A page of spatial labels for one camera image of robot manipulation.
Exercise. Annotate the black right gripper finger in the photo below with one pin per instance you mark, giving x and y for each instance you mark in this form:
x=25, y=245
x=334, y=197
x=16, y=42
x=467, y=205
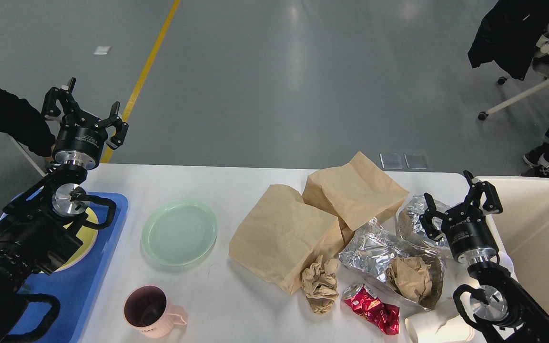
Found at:
x=426, y=219
x=481, y=200

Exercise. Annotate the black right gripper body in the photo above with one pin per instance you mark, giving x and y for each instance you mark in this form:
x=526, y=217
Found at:
x=470, y=242

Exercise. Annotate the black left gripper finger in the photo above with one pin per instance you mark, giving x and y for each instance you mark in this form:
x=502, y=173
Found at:
x=59, y=105
x=120, y=127

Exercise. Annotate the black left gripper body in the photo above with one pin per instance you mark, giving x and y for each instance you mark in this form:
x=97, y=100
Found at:
x=78, y=145

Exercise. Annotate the mint green plate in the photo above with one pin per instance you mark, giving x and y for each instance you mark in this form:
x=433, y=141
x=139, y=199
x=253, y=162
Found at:
x=179, y=232

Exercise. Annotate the pink mug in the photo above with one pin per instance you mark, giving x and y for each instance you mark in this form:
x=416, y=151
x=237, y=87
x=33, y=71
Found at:
x=149, y=310

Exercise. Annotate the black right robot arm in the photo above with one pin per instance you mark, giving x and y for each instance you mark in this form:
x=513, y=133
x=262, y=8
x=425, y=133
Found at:
x=499, y=307

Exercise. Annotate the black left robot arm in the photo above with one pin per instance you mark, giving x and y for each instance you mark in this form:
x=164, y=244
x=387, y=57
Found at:
x=40, y=230

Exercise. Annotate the rear silver foil wrapper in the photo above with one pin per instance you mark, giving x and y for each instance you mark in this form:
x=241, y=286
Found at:
x=408, y=227

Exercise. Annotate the beige plastic bin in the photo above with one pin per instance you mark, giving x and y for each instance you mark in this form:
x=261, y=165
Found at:
x=523, y=227

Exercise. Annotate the right clear floor plate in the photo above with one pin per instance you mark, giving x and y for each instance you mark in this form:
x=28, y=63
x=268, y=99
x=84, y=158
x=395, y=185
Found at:
x=416, y=161

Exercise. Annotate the clear floor plate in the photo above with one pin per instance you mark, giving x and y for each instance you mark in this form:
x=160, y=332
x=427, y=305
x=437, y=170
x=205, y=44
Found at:
x=391, y=161
x=416, y=161

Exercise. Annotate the person in black left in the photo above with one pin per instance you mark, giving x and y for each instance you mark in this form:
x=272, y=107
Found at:
x=25, y=124

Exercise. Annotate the left clear floor plate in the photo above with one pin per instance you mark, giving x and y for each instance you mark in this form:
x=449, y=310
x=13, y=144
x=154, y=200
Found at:
x=391, y=161

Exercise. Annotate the crumpled paper in foil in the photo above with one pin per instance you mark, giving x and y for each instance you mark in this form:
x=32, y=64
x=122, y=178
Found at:
x=410, y=277

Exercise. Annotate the silver foil bag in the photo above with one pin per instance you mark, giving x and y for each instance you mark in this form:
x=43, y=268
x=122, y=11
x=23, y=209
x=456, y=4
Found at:
x=371, y=251

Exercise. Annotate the rear brown paper bag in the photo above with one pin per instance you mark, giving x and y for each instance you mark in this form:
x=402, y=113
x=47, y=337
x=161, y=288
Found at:
x=356, y=193

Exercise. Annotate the white floor tag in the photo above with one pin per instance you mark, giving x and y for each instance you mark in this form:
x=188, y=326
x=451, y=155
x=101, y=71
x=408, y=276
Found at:
x=101, y=50

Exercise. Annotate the white paper cup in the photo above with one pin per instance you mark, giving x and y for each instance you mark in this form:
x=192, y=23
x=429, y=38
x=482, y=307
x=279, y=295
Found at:
x=441, y=325

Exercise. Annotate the yellow plate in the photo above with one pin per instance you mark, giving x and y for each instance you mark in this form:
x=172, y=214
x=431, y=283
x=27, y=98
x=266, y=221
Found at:
x=88, y=237

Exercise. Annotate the crushed red can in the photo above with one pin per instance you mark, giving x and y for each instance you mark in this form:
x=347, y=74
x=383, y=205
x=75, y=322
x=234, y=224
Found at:
x=364, y=302

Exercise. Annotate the crumpled brown paper ball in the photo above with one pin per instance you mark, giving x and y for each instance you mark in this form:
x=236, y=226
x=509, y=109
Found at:
x=319, y=283

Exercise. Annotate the blue plastic tray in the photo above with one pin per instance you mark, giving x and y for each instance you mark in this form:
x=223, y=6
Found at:
x=77, y=286

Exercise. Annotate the large brown paper bag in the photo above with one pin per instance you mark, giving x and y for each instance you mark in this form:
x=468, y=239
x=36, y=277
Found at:
x=282, y=235

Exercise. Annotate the black jacket on chair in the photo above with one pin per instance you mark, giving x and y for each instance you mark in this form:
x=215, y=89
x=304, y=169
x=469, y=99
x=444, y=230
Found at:
x=508, y=35

